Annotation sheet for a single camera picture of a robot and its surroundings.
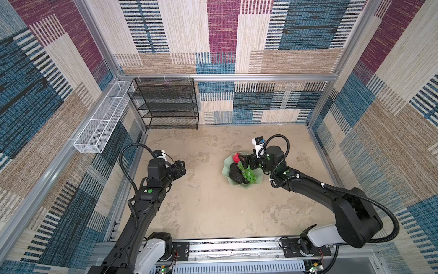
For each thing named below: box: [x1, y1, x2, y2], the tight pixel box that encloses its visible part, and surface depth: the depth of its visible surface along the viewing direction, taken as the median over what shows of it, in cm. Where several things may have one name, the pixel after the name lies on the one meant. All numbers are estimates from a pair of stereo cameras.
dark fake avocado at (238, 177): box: [228, 170, 250, 184], surface depth 89 cm
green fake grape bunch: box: [237, 162, 257, 184], surface depth 89 cm
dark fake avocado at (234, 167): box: [229, 162, 241, 172], surface depth 98 cm
